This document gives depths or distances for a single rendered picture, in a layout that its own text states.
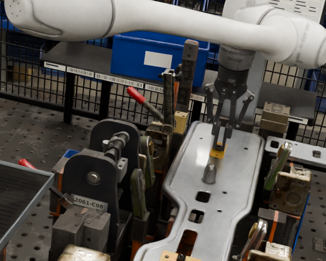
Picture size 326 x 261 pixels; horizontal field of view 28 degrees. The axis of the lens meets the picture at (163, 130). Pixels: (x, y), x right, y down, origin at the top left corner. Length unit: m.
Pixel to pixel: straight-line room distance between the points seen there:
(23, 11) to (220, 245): 0.65
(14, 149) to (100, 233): 1.04
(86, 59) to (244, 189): 0.81
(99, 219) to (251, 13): 0.59
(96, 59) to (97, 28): 1.00
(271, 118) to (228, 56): 0.41
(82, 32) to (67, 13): 0.06
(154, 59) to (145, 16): 0.78
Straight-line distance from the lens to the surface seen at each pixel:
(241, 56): 1.58
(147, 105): 1.72
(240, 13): 1.53
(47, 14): 1.12
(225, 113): 1.98
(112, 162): 1.29
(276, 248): 1.38
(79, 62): 2.15
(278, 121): 1.94
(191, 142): 1.80
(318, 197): 2.29
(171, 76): 1.66
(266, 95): 2.12
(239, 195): 1.61
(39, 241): 1.86
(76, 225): 1.25
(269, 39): 1.40
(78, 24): 1.15
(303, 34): 1.45
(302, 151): 1.88
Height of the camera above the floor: 1.84
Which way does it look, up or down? 27 degrees down
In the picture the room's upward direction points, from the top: 8 degrees clockwise
